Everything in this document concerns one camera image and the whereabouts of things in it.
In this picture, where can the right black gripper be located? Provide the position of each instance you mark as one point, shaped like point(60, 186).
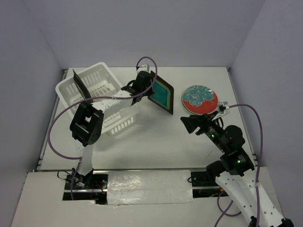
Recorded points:
point(191, 122)

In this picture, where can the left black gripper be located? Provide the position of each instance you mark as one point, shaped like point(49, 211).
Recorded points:
point(149, 92)

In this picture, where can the large red teal floral plate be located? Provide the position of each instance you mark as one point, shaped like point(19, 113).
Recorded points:
point(199, 100)

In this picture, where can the black square plate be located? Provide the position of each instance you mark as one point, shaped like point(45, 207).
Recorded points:
point(81, 86)
point(162, 94)

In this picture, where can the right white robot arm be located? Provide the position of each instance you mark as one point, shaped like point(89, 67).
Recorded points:
point(235, 172)

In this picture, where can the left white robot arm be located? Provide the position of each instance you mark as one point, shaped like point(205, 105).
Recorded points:
point(86, 125)

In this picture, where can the white plastic dish rack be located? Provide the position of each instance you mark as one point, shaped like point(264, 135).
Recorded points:
point(99, 81)

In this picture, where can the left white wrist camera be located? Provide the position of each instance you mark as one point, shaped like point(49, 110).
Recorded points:
point(143, 68)

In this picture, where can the metal base rail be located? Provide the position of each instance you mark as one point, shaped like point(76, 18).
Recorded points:
point(140, 187)

